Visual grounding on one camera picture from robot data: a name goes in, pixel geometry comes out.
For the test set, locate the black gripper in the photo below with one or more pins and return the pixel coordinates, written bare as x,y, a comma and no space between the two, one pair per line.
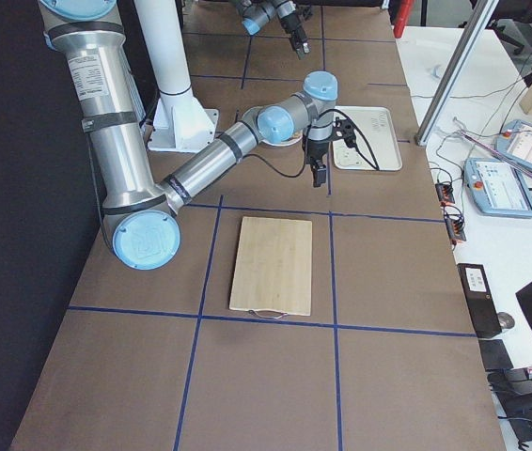
315,149
290,24

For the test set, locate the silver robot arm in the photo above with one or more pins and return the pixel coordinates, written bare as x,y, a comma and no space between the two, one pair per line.
256,14
139,210

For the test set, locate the white round plate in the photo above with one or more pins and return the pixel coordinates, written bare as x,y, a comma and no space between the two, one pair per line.
294,139

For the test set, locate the cream bear serving tray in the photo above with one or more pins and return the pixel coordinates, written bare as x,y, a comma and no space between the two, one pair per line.
377,126

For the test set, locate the wooden cutting board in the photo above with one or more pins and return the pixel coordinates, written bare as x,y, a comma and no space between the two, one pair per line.
273,267

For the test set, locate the far orange black connector hub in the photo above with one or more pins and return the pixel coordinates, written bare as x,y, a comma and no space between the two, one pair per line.
445,194

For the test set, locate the orange black connector hub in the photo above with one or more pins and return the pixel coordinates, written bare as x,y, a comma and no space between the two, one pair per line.
445,194
455,227

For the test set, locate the near orange black connector hub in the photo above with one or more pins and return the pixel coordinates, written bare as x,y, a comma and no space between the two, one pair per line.
455,227

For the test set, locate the near teach pendant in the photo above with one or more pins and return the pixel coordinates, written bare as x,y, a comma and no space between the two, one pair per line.
497,188

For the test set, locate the teach pendant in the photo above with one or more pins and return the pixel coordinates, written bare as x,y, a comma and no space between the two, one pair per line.
515,142
497,188

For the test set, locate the black box with labels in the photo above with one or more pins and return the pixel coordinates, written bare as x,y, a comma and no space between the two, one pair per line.
479,300

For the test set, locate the far teach pendant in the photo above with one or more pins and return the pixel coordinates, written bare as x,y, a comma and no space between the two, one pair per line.
515,142

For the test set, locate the black flat pad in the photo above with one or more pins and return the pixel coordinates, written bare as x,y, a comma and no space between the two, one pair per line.
494,355

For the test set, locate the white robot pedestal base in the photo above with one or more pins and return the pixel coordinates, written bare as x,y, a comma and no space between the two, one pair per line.
182,124

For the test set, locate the white pedestal column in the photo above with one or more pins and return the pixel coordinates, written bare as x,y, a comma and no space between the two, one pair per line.
159,20

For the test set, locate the metal cutting board handle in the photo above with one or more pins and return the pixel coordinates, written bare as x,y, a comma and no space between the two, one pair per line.
267,314

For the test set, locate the aluminium frame post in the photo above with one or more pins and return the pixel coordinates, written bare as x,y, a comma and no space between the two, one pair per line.
481,15

